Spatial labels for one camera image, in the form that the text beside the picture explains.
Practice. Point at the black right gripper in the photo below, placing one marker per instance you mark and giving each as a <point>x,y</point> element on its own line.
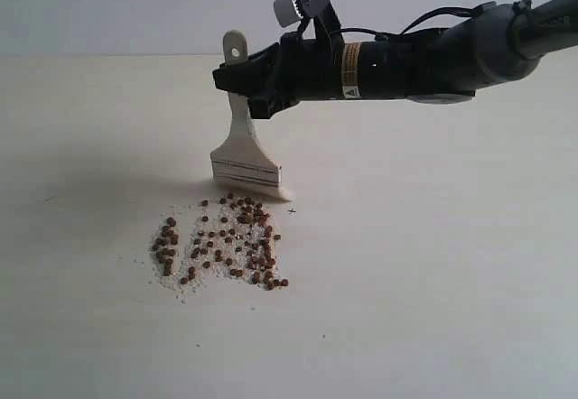
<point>292,70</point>

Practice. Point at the white paint brush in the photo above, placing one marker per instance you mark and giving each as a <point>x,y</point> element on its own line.
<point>241,161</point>

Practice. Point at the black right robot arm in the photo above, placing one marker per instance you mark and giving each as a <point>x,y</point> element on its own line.
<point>491,45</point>

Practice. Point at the pile of brown pellets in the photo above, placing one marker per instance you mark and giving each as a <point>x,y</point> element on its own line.
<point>233,236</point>

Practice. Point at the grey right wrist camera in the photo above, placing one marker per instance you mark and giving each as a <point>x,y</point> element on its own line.
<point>288,12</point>

